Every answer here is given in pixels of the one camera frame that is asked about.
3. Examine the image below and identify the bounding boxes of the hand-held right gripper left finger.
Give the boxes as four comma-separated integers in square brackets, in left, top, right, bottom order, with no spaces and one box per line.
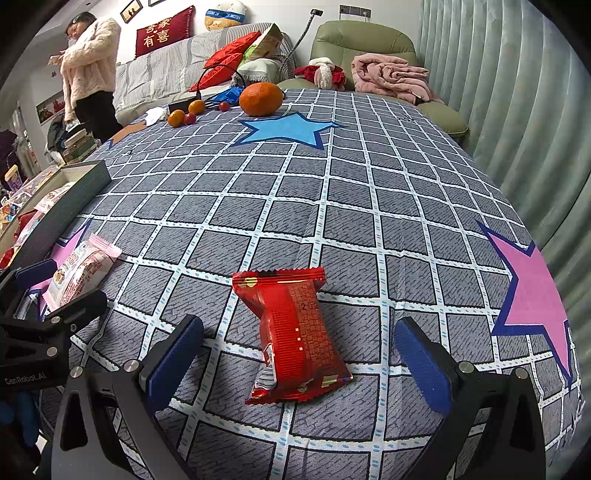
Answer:
[50,314,205,480]

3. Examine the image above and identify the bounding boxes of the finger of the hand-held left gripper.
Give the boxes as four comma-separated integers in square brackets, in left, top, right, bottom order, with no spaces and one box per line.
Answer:
[25,290,108,340]
[0,258,58,305]

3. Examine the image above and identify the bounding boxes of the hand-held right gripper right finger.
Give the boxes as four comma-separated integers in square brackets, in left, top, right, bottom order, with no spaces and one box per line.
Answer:
[393,316,546,480]

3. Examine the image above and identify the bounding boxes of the grey green cardboard box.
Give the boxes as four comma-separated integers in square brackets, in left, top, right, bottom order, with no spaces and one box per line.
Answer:
[0,161,112,271]

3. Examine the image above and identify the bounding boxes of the red snack packet gold print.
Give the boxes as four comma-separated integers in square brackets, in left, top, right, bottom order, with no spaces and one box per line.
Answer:
[232,267,354,405]

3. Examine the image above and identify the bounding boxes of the person's left hand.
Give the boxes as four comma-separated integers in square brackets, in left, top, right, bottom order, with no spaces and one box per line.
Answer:
[0,399,43,448]

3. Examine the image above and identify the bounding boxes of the stack of books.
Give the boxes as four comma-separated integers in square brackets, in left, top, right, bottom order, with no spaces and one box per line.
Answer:
[62,128,100,163]

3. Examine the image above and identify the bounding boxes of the grey checked star tablecloth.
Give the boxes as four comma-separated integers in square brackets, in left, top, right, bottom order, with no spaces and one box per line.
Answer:
[28,88,580,480]

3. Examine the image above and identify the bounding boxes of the grey striped sofa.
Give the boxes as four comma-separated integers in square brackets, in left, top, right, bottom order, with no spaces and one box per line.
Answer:
[113,22,296,125]

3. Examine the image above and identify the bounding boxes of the blue plastic bag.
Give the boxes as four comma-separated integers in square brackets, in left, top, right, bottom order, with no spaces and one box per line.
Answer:
[215,87,245,106]

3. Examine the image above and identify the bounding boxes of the pale green curtain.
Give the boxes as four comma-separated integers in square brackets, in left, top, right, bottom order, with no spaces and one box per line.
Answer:
[416,0,591,416]

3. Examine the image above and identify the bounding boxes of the red cushion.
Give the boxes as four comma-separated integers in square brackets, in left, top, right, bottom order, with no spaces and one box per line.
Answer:
[188,53,244,92]
[205,31,262,70]

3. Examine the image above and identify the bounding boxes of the red pillow with characters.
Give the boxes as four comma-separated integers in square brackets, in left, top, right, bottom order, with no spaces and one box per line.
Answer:
[135,6,195,58]

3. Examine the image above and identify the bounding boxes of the large orange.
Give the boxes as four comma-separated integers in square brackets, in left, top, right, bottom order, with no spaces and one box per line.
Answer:
[239,82,284,117]

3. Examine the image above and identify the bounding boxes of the pink blanket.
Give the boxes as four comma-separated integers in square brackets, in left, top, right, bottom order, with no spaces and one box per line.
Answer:
[351,53,444,105]

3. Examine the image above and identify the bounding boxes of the grey fringed pillow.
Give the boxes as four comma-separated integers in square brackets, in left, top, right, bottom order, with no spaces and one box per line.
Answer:
[235,58,282,86]

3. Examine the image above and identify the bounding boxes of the red white plush toy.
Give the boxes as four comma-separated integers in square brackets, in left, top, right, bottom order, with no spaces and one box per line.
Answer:
[294,56,346,90]

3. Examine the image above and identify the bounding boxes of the plush toy with blue band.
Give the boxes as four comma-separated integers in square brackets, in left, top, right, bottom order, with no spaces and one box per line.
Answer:
[203,0,247,32]

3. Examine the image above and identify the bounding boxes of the green armchair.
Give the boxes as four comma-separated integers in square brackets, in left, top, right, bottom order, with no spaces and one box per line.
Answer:
[277,19,469,137]

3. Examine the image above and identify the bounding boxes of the black gooseneck phone holder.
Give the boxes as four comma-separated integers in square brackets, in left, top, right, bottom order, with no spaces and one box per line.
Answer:
[293,8,324,54]

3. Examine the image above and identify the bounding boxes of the wall poster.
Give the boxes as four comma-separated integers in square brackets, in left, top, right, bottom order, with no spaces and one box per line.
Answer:
[36,90,65,125]

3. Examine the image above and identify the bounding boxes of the black cable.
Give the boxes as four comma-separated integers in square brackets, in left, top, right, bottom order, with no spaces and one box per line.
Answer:
[196,65,287,109]

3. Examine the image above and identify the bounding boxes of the grey wire fan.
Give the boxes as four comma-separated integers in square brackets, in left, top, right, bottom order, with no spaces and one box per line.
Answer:
[276,36,297,79]

